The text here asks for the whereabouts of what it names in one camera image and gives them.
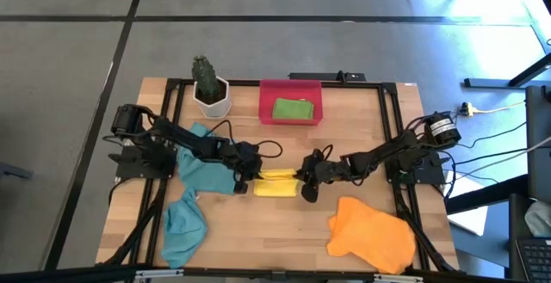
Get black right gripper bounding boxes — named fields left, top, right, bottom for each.
left=294, top=148, right=344, bottom=204

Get grey cloth bundle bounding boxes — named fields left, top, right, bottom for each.
left=524, top=200, right=551, bottom=238

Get yellow microfiber towel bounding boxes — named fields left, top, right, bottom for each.
left=252, top=169, right=300, bottom=199

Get black desk foot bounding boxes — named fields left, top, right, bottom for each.
left=463, top=52, right=551, bottom=89

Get grey chair foot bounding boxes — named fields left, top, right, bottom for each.
left=0, top=162, right=34, bottom=181

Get green cactus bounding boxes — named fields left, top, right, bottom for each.
left=191, top=55, right=221, bottom=99

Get teal microfiber towel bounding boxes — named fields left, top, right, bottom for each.
left=161, top=188, right=208, bottom=270
left=176, top=121, right=238, bottom=196

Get black slanted desk bar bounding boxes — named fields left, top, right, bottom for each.
left=445, top=174, right=530, bottom=215

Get dark grey monitor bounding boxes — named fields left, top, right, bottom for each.
left=525, top=85, right=551, bottom=203

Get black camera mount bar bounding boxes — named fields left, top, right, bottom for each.
left=288, top=71, right=367, bottom=83

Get white power cable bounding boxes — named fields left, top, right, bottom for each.
left=472, top=100, right=527, bottom=115

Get black beam with silver brackets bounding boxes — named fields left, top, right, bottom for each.
left=0, top=265, right=551, bottom=283

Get orange microfiber towel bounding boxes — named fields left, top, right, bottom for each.
left=325, top=195, right=418, bottom=275

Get red plastic bin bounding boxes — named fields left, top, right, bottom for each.
left=258, top=79, right=324, bottom=126

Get white hexagonal plant pot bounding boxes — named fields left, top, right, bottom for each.
left=192, top=76, right=232, bottom=120

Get black keyboard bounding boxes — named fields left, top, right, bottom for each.
left=510, top=194, right=551, bottom=282

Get white flat board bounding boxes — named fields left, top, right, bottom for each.
left=445, top=169, right=490, bottom=237

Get green microfiber towel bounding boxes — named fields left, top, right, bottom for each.
left=271, top=97, right=315, bottom=121

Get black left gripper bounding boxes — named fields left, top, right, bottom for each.
left=223, top=141, right=269, bottom=195

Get black floor cable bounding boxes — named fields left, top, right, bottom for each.
left=462, top=121, right=529, bottom=149

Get black aluminium table frame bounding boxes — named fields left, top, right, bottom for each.
left=96, top=76, right=461, bottom=275

